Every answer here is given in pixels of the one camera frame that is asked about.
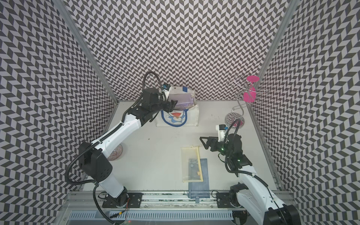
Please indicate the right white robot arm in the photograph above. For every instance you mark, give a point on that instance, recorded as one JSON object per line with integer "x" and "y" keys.
{"x": 251, "y": 192}

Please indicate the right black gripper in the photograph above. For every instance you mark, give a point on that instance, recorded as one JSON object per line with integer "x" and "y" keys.
{"x": 211, "y": 140}

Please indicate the white canvas bag blue handles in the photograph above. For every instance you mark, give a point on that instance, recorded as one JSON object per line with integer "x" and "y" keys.
{"x": 179, "y": 118}

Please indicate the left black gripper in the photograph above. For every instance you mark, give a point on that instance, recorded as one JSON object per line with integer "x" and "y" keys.
{"x": 170, "y": 106}

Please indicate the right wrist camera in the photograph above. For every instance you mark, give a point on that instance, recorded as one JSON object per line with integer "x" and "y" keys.
{"x": 221, "y": 131}

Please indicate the chrome wire stand pink discs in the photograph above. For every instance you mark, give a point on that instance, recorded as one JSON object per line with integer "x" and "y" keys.
{"x": 247, "y": 96}

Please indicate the small grey blue pouch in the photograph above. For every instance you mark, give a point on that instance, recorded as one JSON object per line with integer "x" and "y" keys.
{"x": 198, "y": 186}

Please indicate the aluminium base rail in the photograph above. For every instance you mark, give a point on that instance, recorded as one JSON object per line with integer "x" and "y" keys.
{"x": 152, "y": 208}

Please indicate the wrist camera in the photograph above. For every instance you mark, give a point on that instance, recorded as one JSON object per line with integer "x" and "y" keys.
{"x": 221, "y": 131}
{"x": 166, "y": 87}

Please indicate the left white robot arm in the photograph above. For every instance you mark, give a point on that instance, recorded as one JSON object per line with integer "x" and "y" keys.
{"x": 93, "y": 156}

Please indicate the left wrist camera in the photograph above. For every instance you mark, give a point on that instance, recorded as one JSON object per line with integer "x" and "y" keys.
{"x": 166, "y": 87}

